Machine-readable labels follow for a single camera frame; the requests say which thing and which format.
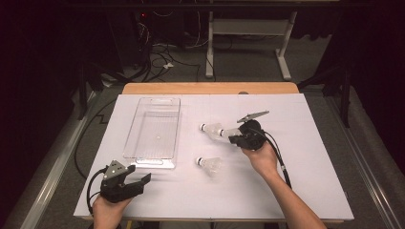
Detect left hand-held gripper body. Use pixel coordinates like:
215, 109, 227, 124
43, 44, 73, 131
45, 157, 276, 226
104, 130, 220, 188
99, 159, 144, 204

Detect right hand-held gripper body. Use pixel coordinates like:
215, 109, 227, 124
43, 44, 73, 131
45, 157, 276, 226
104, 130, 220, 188
236, 110, 270, 152

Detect clear plastic tray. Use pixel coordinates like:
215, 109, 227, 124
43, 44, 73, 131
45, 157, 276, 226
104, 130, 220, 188
122, 96, 181, 170

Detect person's left hand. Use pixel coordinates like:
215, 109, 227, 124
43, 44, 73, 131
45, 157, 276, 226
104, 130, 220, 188
92, 194, 133, 229

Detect person's right hand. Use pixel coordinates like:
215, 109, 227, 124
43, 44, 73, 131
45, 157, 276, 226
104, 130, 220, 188
241, 140, 279, 179

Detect white table mat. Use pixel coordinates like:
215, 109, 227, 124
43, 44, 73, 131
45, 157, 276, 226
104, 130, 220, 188
73, 94, 355, 221

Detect black metal stand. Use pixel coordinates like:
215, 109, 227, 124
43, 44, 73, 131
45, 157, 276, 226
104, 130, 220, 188
297, 60, 353, 129
75, 60, 107, 121

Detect right hand-held gripper cable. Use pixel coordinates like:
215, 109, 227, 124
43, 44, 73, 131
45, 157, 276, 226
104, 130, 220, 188
249, 127, 293, 189

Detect hand-held gripper cable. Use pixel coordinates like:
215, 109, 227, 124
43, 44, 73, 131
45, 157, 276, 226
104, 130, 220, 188
249, 127, 293, 189
74, 97, 118, 216

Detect left hand-held gripper cable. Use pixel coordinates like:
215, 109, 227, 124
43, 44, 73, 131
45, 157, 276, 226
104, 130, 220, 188
74, 97, 118, 216

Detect aluminium floor rail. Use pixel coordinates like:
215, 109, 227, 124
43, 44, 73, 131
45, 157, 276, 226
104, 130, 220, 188
18, 91, 97, 229
324, 94, 403, 229

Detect white metal desk frame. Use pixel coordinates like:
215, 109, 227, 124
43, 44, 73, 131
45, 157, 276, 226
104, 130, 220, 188
204, 10, 299, 82

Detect bundle of floor cables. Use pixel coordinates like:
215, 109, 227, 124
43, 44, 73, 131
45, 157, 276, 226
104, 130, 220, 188
133, 12, 208, 84

